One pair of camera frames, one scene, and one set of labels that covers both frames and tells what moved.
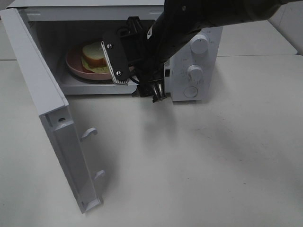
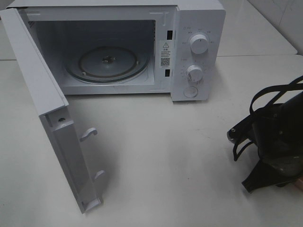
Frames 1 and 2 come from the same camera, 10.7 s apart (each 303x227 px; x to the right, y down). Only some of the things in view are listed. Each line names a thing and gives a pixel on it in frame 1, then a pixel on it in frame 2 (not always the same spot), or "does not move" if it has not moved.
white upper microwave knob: [199, 44] does not move
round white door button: [191, 91] does not move
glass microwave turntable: [92, 82] → [106, 64]
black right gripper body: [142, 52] → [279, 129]
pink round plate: [74, 62] → [299, 183]
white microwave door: [54, 110] does not move
